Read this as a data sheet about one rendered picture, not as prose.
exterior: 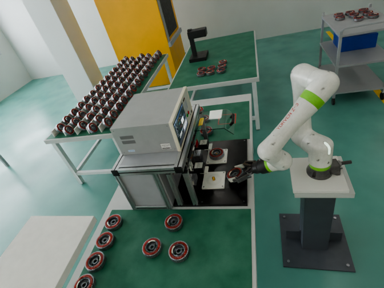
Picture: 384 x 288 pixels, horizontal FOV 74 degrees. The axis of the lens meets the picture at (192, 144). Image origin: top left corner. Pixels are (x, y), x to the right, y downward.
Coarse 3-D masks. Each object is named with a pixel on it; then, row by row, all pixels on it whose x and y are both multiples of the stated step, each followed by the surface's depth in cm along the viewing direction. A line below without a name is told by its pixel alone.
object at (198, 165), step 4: (196, 164) 168; (200, 164) 167; (204, 164) 169; (196, 168) 165; (200, 168) 164; (204, 168) 167; (208, 168) 169; (192, 172) 167; (196, 172) 166; (200, 172) 166; (204, 172) 166
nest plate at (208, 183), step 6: (204, 174) 179; (210, 174) 177; (216, 174) 176; (222, 174) 175; (204, 180) 174; (210, 180) 173; (216, 180) 172; (222, 180) 171; (204, 186) 170; (210, 186) 169; (216, 186) 168; (222, 186) 166
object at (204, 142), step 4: (200, 140) 188; (204, 140) 187; (208, 140) 187; (200, 144) 184; (204, 144) 183; (208, 144) 186; (212, 144) 188; (196, 148) 186; (200, 148) 185; (204, 148) 184; (208, 148) 184; (196, 152) 189
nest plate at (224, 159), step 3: (210, 150) 198; (225, 150) 194; (219, 153) 193; (225, 153) 191; (207, 156) 194; (225, 156) 189; (207, 159) 190; (210, 159) 190; (219, 159) 187; (222, 159) 187; (225, 159) 186; (207, 162) 188; (210, 162) 187; (213, 162) 187; (216, 162) 186; (219, 162) 185; (222, 162) 185; (225, 162) 184
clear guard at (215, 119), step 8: (200, 112) 191; (208, 112) 189; (216, 112) 186; (224, 112) 183; (208, 120) 180; (216, 120) 178; (224, 120) 175; (200, 128) 174; (208, 128) 172; (216, 128) 170; (224, 128) 168; (232, 128) 174
